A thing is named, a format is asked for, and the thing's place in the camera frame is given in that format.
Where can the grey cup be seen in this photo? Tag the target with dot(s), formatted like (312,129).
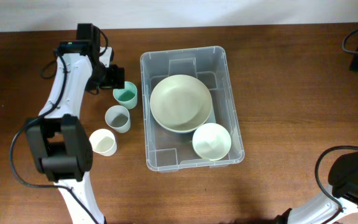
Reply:
(118,118)

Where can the clear plastic storage bin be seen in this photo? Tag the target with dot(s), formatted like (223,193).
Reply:
(166,151)

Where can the white bowl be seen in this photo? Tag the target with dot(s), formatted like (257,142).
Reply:
(211,141)

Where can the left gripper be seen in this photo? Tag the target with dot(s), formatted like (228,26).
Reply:
(115,78)

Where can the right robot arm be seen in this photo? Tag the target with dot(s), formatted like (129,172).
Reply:
(335,201)

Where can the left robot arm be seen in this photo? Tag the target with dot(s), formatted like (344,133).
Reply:
(57,140)

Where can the cream cup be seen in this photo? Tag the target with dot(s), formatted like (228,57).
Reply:
(103,142)

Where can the teal green cup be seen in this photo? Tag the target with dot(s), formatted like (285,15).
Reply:
(127,96)

